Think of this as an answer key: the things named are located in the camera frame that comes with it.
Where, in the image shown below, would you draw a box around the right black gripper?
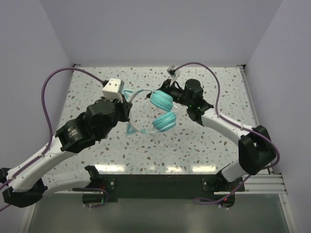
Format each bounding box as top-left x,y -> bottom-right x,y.
147,79 -> 192,107

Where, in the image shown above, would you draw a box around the teal white cat-ear headphones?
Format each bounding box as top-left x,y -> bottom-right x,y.
123,88 -> 178,135

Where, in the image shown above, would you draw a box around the white headphone cable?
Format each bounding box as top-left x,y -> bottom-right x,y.
145,101 -> 182,148

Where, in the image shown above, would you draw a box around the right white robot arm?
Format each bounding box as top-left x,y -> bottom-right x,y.
147,79 -> 279,191

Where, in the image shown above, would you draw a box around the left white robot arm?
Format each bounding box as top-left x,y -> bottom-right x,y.
0,98 -> 133,208

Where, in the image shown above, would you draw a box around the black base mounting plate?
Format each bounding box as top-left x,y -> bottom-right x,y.
73,174 -> 245,202

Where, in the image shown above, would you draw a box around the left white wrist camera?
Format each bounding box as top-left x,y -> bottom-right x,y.
102,78 -> 124,103

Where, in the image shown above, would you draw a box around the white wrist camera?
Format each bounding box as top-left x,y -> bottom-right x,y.
102,78 -> 124,103
167,66 -> 181,82

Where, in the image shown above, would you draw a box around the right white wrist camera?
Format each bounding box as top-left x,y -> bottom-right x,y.
167,66 -> 181,82

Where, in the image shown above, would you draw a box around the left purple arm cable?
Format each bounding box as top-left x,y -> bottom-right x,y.
0,67 -> 109,212

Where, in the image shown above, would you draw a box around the right aluminium frame rail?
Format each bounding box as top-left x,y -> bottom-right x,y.
237,65 -> 287,195

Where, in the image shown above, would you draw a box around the aluminium frame rail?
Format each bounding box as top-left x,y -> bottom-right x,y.
19,174 -> 288,233
237,65 -> 287,195

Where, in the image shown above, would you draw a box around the front aluminium frame rail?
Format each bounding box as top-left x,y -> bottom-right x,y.
19,174 -> 288,233

